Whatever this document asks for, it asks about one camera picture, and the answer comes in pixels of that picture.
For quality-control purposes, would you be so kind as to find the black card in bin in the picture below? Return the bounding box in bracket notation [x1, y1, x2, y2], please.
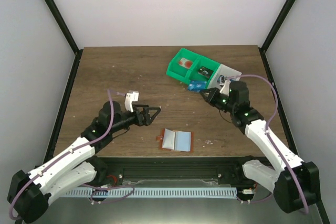
[197, 66, 213, 79]

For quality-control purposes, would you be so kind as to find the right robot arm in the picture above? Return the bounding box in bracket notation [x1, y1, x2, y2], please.
[200, 81, 321, 213]

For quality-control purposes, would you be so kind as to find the black frame post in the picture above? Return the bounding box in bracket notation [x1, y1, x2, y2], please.
[28, 0, 80, 54]
[261, 0, 313, 53]

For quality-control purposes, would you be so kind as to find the red white card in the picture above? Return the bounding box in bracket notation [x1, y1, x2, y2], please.
[178, 58, 193, 69]

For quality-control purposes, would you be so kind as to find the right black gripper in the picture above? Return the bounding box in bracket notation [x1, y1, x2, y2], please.
[200, 88, 236, 113]

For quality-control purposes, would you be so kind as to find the brown leather card holder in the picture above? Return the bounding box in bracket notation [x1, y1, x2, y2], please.
[156, 129, 194, 153]

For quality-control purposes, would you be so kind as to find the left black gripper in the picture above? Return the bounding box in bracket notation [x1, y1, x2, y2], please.
[110, 104, 161, 134]

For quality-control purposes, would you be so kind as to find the white bin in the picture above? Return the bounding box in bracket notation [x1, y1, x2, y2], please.
[206, 64, 242, 89]

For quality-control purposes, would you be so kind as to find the right black frame post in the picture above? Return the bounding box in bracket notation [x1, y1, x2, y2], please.
[261, 0, 313, 53]

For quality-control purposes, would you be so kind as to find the black aluminium frame rail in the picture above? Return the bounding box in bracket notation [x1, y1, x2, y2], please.
[86, 156, 277, 190]

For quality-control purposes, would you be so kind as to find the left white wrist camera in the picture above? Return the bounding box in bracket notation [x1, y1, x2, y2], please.
[124, 90, 139, 113]

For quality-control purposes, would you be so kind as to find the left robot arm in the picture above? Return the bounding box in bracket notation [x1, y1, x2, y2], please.
[7, 100, 161, 223]

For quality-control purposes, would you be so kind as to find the green bin far left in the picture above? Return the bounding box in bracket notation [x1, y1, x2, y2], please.
[166, 48, 201, 84]

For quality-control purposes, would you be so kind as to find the light blue slotted cable duct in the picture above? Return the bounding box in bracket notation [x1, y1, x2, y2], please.
[62, 187, 237, 198]

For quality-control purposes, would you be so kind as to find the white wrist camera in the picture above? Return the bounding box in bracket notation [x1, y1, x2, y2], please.
[219, 75, 231, 95]
[124, 90, 139, 113]

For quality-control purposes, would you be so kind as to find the green bin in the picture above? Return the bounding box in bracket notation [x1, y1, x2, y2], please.
[187, 56, 220, 88]
[166, 48, 201, 84]

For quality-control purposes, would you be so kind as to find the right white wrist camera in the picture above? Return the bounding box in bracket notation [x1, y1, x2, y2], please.
[219, 75, 231, 95]

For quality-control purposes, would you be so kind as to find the green bin middle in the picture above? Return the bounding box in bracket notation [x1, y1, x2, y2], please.
[187, 56, 220, 88]

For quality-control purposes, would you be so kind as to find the left black frame post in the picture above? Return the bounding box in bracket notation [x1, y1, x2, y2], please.
[28, 0, 80, 54]

